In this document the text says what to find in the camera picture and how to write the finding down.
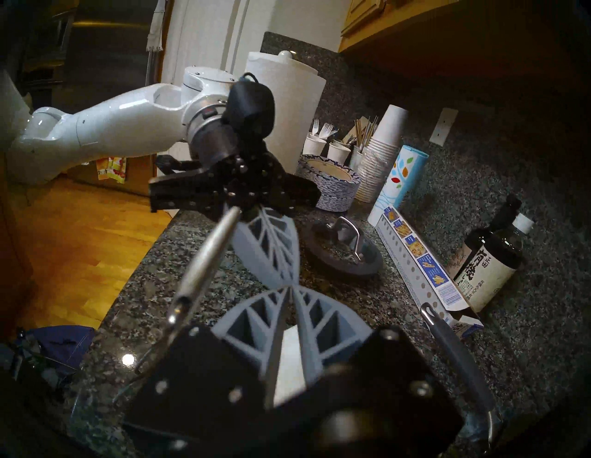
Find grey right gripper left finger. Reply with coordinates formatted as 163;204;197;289
211;285;292;381

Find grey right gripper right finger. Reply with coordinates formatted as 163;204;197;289
291;285;374;385

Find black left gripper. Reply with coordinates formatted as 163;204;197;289
149;154;320;284

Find metal wire napkin holder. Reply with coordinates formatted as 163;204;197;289
134;206;241;374

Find blue patterned paper bowl stack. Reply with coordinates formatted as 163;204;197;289
295;155;362;212

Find white cup with forks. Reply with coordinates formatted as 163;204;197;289
302;134;328;156

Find long white blue wrap box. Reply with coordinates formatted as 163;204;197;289
375;205;484;340

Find cup of wooden sticks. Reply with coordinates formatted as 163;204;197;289
349;115;377;171

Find dark frying pan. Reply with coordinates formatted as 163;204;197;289
419;304;504;444

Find leaf print cylindrical canister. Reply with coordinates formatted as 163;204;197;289
368;145;428;227

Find white paper towel roll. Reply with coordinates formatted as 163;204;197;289
244;51;327;174

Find white paper cup stack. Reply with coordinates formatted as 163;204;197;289
355;105;410;204

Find soy sauce bottle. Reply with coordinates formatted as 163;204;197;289
462;213;535;313

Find colourful hanging cloth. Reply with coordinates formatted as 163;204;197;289
96;157;127;184

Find dark blue cloth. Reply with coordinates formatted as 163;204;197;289
12;325;96;377

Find dark glass wine bottle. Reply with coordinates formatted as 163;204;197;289
455;194;522;282

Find white hanging towel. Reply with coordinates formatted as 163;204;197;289
146;0;167;52

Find black pot lid metal handle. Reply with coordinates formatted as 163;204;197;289
300;216;384;278

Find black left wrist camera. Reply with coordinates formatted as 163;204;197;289
228;82;276;139

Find white wall outlet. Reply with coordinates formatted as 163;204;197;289
429;108;459;146

